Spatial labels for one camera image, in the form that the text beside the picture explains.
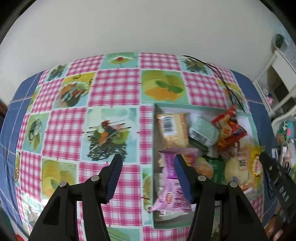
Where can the colourful checkered tablecloth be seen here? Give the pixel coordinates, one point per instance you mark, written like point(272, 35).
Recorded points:
point(84, 112)

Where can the yellow snack packet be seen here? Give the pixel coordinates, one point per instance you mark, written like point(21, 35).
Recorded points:
point(250, 167)

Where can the green rimmed white box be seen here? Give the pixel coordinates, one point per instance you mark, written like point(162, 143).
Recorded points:
point(170, 220)

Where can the small mint green packet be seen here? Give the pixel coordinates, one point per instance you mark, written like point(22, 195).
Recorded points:
point(204, 132)

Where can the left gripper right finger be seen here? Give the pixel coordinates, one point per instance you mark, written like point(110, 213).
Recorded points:
point(202, 192)

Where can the red blue snack packet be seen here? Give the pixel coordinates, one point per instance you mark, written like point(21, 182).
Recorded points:
point(230, 130)

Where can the blue bed sheet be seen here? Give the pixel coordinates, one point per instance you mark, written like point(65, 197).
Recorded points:
point(11, 128)

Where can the yellow jelly cup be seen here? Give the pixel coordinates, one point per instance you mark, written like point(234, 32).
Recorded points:
point(203, 167)

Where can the green white biscuit packet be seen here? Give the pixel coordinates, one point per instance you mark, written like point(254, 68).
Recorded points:
point(215, 167)

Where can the right hand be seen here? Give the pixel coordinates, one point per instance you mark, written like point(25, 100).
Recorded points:
point(274, 228)

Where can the white shelf unit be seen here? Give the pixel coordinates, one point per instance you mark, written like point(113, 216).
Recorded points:
point(276, 81)

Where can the clear bag yellow pastry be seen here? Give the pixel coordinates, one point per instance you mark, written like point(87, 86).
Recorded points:
point(237, 170)

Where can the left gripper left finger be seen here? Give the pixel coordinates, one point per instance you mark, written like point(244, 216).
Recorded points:
point(98, 190)

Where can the tan biscuit packet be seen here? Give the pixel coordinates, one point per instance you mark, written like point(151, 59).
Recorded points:
point(174, 130)

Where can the purple snack packet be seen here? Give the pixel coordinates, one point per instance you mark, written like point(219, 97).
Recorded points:
point(171, 198)

